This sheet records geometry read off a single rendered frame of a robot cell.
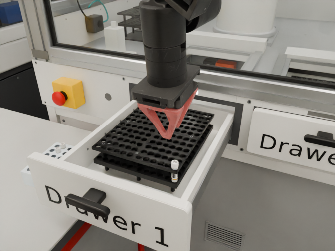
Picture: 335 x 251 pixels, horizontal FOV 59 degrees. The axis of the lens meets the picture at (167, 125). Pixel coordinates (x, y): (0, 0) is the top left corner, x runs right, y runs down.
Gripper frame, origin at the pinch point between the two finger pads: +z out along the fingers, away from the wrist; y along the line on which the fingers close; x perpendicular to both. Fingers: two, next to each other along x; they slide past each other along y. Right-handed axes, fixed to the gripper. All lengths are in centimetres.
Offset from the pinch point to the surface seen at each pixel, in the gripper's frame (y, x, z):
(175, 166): -1.6, -1.2, 6.7
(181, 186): 0.7, -1.1, 14.1
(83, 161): -3.3, 18.5, 11.2
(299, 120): 20.9, -18.5, 7.7
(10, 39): 39, 89, 10
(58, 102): 12.6, 40.2, 11.8
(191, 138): 8.3, 0.0, 8.6
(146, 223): -12.1, -1.3, 8.9
